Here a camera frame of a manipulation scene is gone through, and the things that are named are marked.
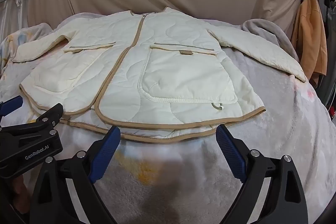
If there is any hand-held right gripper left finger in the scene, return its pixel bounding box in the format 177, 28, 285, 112
29, 126, 121, 224

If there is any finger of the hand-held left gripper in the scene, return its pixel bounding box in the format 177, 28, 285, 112
25, 103, 64, 135
0, 95, 24, 117

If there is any orange hanging garment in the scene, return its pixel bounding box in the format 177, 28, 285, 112
291, 0, 328, 86

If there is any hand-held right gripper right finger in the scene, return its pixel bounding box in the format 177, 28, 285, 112
216, 124, 309, 224

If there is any floral fleece blanket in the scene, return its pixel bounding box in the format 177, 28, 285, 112
0, 13, 336, 224

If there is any person's left hand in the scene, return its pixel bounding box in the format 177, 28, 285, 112
11, 174, 27, 207

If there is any white quilted jacket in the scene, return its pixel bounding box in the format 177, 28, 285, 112
11, 7, 307, 144

